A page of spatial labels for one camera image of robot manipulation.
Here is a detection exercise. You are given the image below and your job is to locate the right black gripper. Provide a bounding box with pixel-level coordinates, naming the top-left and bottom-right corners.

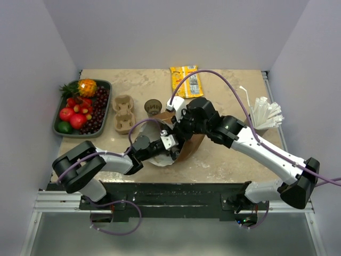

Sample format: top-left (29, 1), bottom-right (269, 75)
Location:
top-left (171, 108), bottom-right (209, 142)

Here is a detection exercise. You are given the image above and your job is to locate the brown paper bag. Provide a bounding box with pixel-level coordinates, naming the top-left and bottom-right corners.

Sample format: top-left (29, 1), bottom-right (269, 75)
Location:
top-left (139, 111), bottom-right (205, 167)

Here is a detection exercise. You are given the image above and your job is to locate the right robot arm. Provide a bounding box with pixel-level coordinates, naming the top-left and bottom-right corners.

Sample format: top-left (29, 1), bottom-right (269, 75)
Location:
top-left (166, 96), bottom-right (320, 212)

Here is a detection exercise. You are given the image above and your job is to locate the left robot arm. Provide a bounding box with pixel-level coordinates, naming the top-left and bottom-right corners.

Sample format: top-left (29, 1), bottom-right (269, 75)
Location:
top-left (52, 135), bottom-right (178, 209)

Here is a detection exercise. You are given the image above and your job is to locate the yellow snack bag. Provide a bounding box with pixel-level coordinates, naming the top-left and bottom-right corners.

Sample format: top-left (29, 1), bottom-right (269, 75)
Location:
top-left (169, 65), bottom-right (204, 99)

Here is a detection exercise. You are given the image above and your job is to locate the cardboard cup carrier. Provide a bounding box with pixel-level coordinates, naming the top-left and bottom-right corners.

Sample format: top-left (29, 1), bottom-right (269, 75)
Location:
top-left (112, 94), bottom-right (136, 135)

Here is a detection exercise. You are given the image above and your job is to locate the grey straw holder cup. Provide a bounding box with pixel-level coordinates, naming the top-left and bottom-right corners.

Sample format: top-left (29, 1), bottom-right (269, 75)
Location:
top-left (248, 114), bottom-right (268, 137)

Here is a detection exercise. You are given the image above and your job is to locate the purple grapes bunch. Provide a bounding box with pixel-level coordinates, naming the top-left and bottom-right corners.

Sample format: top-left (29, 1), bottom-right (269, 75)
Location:
top-left (79, 86), bottom-right (110, 135)

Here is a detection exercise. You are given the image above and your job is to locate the black fruit tray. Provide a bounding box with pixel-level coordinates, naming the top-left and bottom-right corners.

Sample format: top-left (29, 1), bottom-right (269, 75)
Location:
top-left (53, 79), bottom-right (112, 139)

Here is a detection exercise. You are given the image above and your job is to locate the red apple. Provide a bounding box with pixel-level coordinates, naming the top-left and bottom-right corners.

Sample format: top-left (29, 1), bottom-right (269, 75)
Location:
top-left (59, 107), bottom-right (75, 122)
top-left (69, 114), bottom-right (87, 130)

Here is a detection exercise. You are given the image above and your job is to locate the small red fruits cluster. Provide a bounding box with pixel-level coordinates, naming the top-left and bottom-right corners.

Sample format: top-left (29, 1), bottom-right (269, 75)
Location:
top-left (66, 97), bottom-right (93, 120)

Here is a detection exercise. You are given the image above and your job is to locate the orange toy pineapple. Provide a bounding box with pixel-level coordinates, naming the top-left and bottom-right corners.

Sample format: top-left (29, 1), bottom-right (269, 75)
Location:
top-left (77, 79), bottom-right (97, 98)

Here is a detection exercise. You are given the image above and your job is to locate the green lime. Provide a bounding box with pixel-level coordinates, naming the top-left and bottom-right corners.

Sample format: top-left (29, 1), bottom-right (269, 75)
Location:
top-left (57, 121), bottom-right (73, 134)

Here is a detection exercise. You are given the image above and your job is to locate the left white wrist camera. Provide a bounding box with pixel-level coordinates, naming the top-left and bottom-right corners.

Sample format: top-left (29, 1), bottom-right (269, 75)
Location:
top-left (160, 130), bottom-right (178, 150)

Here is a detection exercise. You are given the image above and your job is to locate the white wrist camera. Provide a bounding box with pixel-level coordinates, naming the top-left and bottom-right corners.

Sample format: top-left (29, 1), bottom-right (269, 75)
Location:
top-left (166, 96), bottom-right (186, 124)
top-left (160, 130), bottom-right (178, 150)

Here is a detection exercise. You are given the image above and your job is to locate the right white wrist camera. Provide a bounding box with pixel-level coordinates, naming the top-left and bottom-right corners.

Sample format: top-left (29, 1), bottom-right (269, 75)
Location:
top-left (166, 96), bottom-right (186, 124)

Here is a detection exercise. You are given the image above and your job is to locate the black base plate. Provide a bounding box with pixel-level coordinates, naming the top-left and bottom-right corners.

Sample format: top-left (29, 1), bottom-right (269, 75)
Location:
top-left (79, 183), bottom-right (267, 222)

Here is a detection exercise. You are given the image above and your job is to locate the aluminium frame rail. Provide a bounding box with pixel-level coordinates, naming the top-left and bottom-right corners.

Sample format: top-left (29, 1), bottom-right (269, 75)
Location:
top-left (34, 191), bottom-right (314, 213)

